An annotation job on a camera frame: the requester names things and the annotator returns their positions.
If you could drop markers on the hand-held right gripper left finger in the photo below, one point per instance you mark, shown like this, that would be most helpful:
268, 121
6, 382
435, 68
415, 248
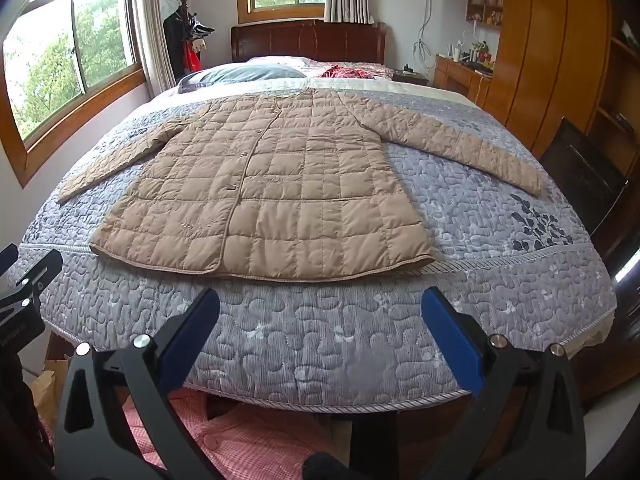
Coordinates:
190, 340

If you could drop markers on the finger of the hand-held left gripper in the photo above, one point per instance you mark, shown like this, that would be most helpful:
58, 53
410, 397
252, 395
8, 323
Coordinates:
42, 270
7, 257

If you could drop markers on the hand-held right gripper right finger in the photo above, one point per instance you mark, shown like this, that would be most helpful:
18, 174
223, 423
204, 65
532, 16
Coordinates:
452, 335

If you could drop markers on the beige quilted coat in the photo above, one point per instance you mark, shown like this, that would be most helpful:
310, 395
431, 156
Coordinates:
280, 185

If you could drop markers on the brown paper bag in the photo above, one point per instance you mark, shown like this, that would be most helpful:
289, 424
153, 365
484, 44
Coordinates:
47, 385

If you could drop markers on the pink checked clothing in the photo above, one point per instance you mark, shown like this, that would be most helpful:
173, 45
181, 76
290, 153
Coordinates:
250, 440

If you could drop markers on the bed with grey quilt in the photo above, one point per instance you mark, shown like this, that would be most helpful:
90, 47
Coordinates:
325, 330

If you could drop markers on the black chair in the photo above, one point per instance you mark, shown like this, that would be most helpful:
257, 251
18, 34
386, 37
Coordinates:
585, 180

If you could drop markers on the large wooden-framed window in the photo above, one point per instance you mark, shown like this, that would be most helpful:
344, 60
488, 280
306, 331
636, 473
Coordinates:
100, 35

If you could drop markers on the wooden desk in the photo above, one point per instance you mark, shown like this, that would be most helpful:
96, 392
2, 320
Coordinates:
455, 80

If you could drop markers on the dark wooden nightstand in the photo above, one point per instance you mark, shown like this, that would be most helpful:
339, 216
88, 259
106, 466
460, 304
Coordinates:
410, 79

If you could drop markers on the red hanging bag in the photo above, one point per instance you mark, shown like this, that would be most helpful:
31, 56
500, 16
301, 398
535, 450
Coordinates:
193, 57

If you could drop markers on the black hanging garment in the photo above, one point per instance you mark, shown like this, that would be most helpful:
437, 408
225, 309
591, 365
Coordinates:
175, 45

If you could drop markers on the grey-blue pillow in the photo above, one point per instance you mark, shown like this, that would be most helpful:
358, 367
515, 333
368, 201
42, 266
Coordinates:
240, 75

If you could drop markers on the plain beige curtain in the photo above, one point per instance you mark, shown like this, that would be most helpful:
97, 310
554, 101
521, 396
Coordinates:
155, 20

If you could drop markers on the assorted desk trinkets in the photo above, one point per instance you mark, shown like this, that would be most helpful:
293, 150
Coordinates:
477, 55

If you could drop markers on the red patterned cloth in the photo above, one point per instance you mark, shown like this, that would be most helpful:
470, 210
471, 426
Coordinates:
345, 71

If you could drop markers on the black-white striped cloth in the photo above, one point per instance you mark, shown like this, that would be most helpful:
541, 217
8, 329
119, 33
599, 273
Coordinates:
200, 27

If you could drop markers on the large wooden wardrobe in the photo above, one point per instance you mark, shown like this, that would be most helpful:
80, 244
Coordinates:
550, 50

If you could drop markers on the dark wooden headboard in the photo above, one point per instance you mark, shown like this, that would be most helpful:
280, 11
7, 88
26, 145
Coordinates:
300, 40

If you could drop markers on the wooden wall shelf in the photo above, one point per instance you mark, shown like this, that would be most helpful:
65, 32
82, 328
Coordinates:
485, 7

